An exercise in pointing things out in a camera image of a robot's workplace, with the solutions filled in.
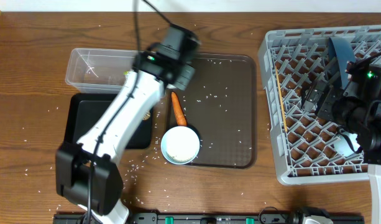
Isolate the wooden chopstick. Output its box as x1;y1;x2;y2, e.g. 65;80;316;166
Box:
274;66;288;134

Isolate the orange carrot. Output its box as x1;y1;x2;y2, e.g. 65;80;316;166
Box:
171;91;187;126

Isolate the dark blue plate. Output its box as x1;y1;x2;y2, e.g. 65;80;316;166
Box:
328;37;356;90

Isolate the brown patterned cookie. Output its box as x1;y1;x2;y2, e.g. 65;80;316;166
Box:
143;110;151;121

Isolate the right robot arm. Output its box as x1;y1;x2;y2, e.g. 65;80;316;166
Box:
301;59;381;223

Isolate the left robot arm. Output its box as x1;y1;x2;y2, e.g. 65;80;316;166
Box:
55;24;200;223

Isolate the grey dishwasher rack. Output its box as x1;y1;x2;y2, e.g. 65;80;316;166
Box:
258;25;381;185

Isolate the brown serving tray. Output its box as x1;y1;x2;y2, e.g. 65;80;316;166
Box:
176;54;257;169

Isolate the light blue rice bowl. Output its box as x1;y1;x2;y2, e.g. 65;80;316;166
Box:
160;126;200;165

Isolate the clear plastic bin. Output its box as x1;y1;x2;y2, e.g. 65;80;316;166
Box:
65;48;137;94

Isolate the black plastic tray bin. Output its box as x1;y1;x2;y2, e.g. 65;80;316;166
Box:
64;93;152;149

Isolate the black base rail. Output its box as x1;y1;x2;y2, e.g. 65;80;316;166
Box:
52;205;365;224

